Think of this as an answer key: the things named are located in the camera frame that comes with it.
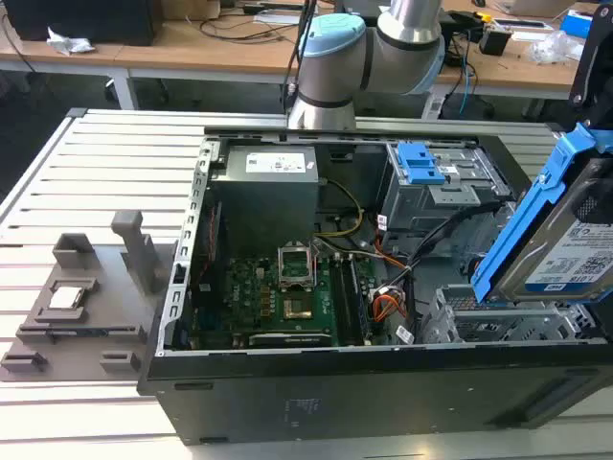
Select hard disk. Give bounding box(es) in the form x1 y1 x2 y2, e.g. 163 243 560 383
470 122 613 307

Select disk power wire coloured strands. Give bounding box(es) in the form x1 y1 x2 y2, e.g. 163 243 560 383
371 285 409 332

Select grey metal disk bay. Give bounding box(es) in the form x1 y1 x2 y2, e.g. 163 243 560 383
420 285 607 344

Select black RAM slot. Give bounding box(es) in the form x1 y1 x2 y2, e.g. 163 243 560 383
352 256 370 346
337 254 355 346
332 254 350 346
347 254 364 346

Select clear plastic bag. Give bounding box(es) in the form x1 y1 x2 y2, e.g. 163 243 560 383
529 29 585 66

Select blue cardboard box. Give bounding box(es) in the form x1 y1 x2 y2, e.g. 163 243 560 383
559 8 600 37

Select cluttered wooden desk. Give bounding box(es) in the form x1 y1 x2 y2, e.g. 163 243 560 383
430 0 613 103

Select small black box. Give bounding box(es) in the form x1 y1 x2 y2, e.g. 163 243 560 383
480 26 513 57

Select blue plastic cage latch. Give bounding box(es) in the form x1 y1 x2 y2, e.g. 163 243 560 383
396 142 447 187

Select grey metal drive cage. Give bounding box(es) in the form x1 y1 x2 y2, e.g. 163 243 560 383
381 141 517 251

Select grey power supply unit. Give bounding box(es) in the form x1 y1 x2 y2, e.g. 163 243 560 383
210 145 321 260

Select metal socket cover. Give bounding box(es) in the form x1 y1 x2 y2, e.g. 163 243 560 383
277 241 318 289

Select CPU socket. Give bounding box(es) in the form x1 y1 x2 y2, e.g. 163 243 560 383
282 297 315 320

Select long wooden desk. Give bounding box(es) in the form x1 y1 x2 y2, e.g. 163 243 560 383
0 0 307 112

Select black graphics card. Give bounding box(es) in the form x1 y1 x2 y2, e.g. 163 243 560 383
247 330 332 349

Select green motherboard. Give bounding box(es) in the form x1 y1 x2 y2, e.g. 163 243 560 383
191 237 384 349

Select black PC case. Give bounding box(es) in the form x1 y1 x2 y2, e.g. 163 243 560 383
137 125 613 447

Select black computer tower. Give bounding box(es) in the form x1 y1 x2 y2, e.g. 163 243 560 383
4 0 157 47

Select white crumpled paper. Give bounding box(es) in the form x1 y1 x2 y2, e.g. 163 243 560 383
46 26 96 55

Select grey parts rack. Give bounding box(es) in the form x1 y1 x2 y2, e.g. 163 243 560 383
0 210 179 383

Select silver CPU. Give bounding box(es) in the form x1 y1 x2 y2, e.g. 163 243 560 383
47 285 83 311

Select thin blue cable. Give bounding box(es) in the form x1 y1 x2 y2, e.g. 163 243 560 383
458 45 477 116

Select black cable bundle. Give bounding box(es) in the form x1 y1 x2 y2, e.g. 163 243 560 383
404 200 510 332

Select yellow black power wire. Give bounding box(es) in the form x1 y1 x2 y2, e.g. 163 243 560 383
317 178 366 240

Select orange red wire bundle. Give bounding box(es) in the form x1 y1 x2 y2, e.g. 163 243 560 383
373 239 409 270

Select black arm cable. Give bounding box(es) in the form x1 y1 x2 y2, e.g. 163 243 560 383
284 0 320 116

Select black looped desk cable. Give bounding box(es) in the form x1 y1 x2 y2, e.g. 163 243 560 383
198 9 307 47

